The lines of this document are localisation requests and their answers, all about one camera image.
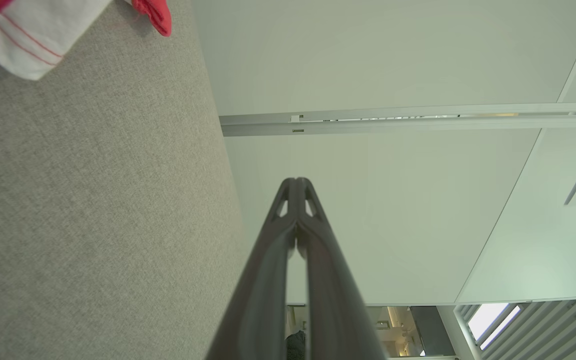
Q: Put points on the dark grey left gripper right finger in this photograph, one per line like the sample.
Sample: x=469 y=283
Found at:
x=333 y=300

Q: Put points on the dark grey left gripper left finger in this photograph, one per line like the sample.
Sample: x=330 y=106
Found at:
x=263 y=280

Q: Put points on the red jersey with white sleeves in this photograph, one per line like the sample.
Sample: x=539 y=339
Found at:
x=28 y=45

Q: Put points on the white slatted window blind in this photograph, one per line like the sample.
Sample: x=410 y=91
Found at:
x=543 y=330

